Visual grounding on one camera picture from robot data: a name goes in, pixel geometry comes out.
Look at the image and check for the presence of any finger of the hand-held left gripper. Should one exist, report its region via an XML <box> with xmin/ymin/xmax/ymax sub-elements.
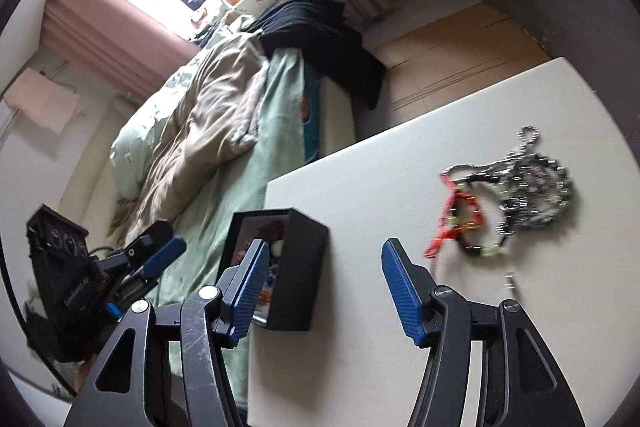
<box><xmin>106</xmin><ymin>236</ymin><xmax>187</xmax><ymax>314</ymax></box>
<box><xmin>112</xmin><ymin>220</ymin><xmax>174</xmax><ymax>269</ymax></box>

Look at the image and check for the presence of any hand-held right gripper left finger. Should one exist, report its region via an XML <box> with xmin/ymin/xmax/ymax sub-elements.
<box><xmin>62</xmin><ymin>239</ymin><xmax>273</xmax><ymax>427</ymax></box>

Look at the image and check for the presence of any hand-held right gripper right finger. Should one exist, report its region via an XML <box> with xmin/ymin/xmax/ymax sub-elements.
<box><xmin>381</xmin><ymin>238</ymin><xmax>586</xmax><ymax>427</ymax></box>

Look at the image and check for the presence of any black jewelry box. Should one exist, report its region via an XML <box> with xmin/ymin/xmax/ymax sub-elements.
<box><xmin>217</xmin><ymin>208</ymin><xmax>329</xmax><ymax>333</ymax></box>

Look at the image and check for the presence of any red cord bracelet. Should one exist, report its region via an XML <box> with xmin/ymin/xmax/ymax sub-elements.
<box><xmin>424</xmin><ymin>174</ymin><xmax>484</xmax><ymax>258</ymax></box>

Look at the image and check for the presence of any dark bead bracelet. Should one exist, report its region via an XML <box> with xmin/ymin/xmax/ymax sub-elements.
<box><xmin>452</xmin><ymin>193</ymin><xmax>517</xmax><ymax>259</ymax></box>

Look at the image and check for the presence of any silver chain necklace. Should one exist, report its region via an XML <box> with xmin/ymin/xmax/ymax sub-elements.
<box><xmin>440</xmin><ymin>126</ymin><xmax>574</xmax><ymax>234</ymax></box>

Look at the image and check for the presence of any light green patterned quilt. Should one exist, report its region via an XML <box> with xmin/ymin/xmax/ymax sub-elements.
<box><xmin>109</xmin><ymin>56</ymin><xmax>211</xmax><ymax>198</ymax></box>

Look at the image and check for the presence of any beige duvet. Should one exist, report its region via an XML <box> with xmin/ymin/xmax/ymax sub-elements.
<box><xmin>116</xmin><ymin>34</ymin><xmax>272</xmax><ymax>254</ymax></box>

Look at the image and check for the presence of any pink towel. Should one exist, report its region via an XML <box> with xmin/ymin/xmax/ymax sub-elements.
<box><xmin>2</xmin><ymin>69</ymin><xmax>87</xmax><ymax>136</ymax></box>

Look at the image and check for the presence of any white bed base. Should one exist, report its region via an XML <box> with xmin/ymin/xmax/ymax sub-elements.
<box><xmin>299</xmin><ymin>72</ymin><xmax>359</xmax><ymax>168</ymax></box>

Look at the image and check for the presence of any bed with green sheet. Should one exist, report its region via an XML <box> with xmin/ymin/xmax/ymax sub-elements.
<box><xmin>162</xmin><ymin>49</ymin><xmax>327</xmax><ymax>410</ymax></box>

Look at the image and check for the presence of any black blanket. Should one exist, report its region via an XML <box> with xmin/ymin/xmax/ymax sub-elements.
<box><xmin>244</xmin><ymin>0</ymin><xmax>387</xmax><ymax>110</ymax></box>

